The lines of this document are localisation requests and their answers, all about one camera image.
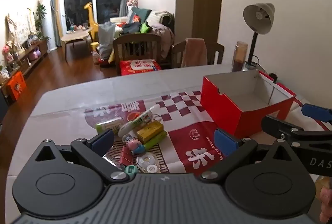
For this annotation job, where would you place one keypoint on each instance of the white plastic bag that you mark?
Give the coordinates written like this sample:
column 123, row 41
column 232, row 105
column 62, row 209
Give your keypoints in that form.
column 105, row 37

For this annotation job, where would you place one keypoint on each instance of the gold rectangular box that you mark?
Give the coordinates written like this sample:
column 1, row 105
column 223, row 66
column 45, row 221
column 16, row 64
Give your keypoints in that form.
column 150, row 131

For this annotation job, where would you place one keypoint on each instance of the red cardboard box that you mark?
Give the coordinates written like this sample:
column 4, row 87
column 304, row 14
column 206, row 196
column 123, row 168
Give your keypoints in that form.
column 249, row 102

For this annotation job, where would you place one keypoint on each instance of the green house plant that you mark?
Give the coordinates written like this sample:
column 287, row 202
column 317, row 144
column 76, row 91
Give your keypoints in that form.
column 41, row 19

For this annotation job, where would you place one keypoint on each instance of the person's right hand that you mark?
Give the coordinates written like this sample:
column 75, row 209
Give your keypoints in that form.
column 325, row 199

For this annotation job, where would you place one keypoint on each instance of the dark green cushion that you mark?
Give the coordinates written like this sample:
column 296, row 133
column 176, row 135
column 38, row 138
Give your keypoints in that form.
column 140, row 15

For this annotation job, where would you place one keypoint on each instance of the white tube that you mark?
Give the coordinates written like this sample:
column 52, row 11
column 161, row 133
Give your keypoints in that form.
column 138, row 120

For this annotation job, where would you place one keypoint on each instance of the wooden chair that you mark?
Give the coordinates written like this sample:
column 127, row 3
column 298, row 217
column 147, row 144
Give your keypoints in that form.
column 215, row 54
column 137, row 45

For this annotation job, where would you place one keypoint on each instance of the clear correction tape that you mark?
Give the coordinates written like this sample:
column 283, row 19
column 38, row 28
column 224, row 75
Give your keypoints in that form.
column 147, row 161

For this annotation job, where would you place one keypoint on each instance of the wooden coffee table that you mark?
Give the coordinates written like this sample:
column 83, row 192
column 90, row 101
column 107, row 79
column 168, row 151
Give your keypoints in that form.
column 76, row 36

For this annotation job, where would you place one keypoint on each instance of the red printed package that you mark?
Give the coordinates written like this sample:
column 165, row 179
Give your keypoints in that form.
column 140, row 66

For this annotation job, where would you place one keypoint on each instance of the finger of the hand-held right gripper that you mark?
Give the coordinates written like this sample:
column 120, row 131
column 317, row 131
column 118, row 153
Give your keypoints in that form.
column 317, row 111
column 281, row 126

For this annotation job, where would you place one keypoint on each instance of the orange box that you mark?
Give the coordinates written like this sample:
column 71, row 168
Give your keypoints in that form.
column 16, row 85

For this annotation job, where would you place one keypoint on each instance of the purple toy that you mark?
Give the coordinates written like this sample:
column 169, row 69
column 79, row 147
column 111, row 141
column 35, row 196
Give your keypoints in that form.
column 35, row 55

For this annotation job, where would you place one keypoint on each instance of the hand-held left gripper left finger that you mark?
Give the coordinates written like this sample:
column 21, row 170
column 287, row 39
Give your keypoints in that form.
column 103, row 140

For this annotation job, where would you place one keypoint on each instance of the glass balcony door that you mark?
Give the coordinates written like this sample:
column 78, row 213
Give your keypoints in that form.
column 80, row 1

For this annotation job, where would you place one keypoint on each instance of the yellow giraffe toy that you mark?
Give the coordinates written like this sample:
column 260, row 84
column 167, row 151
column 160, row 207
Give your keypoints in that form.
column 92, row 24

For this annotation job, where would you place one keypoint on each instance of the glass bottle with brown contents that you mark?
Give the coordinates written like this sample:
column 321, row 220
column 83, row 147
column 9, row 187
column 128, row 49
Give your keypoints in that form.
column 239, row 56

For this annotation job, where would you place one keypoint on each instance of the pink towel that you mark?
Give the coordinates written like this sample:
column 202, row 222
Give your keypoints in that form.
column 194, row 51

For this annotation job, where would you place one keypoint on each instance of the wooden media cabinet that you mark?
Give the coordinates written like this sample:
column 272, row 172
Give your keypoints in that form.
column 31, row 58

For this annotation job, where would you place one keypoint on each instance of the teal plastic sharpener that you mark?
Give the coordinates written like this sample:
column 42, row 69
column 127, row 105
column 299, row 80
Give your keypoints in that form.
column 130, row 170

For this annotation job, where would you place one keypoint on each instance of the black power adapter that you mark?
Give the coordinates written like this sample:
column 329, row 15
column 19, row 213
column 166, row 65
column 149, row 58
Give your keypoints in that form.
column 272, row 77

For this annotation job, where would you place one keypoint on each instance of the red binder clip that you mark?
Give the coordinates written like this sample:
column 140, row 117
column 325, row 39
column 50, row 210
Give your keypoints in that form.
column 125, row 158

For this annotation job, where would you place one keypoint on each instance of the red white checked cloth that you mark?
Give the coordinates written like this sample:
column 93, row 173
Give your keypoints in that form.
column 186, row 135

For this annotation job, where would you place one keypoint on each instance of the green-lid small bottle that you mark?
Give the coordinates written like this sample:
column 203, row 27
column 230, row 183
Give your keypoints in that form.
column 110, row 125

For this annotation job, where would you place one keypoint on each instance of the green marker pen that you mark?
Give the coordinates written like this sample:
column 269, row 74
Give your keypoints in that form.
column 156, row 139

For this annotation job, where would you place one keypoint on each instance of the pink pig toy figure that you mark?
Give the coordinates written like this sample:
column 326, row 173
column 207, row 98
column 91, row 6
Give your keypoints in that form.
column 135, row 147

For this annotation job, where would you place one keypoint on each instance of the grey desk lamp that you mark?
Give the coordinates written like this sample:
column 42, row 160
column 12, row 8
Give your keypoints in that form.
column 259, row 18

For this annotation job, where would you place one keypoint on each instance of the sofa with clothes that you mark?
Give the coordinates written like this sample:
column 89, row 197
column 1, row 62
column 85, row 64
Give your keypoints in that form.
column 163, row 29

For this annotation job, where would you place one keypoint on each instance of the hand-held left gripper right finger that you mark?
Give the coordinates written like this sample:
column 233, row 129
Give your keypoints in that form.
column 225, row 142

